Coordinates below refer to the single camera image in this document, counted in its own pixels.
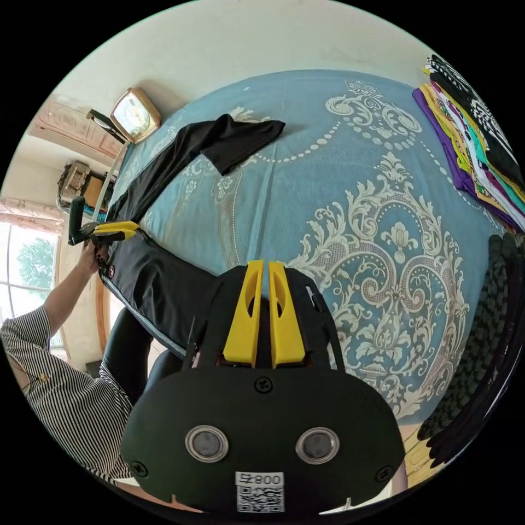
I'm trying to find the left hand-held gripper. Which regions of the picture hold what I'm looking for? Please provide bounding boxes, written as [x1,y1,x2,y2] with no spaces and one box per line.
[83,220,141,248]

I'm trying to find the window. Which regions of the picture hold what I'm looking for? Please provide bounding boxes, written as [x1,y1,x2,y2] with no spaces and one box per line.
[0,221,60,329]

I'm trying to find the pile of clothes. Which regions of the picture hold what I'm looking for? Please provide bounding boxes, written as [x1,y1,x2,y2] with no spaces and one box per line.
[411,53,525,231]

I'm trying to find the person's body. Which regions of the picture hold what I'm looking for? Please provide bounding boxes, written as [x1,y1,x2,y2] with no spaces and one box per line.
[0,304,186,487]

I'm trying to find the gold framed clock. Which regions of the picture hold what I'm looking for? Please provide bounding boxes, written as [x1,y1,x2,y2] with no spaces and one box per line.
[109,86,162,145]

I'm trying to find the black pants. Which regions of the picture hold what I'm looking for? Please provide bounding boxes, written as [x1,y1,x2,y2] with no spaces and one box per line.
[100,113,287,363]

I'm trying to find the bed with blue patterned quilt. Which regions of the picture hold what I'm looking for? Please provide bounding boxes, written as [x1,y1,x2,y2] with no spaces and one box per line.
[104,69,511,425]

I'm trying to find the cluttered shelf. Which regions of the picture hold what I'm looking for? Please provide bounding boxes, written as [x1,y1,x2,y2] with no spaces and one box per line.
[56,161,108,215]

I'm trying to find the pink curtain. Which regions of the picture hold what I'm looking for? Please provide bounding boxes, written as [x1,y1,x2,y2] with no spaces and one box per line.
[0,196,66,237]

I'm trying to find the person's left hand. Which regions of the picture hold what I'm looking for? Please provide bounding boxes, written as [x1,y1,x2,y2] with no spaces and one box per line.
[77,242,110,282]

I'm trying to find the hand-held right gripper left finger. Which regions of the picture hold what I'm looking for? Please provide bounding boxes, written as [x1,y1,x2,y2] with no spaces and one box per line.
[223,260,264,368]

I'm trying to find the person's left forearm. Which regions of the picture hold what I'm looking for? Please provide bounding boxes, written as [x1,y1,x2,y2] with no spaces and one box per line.
[42,264,100,342]

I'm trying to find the dark checkered garment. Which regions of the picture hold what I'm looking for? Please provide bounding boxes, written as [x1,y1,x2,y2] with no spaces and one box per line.
[417,232,524,466]

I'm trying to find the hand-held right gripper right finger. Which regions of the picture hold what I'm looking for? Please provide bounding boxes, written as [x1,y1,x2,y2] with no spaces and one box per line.
[268,260,307,368]

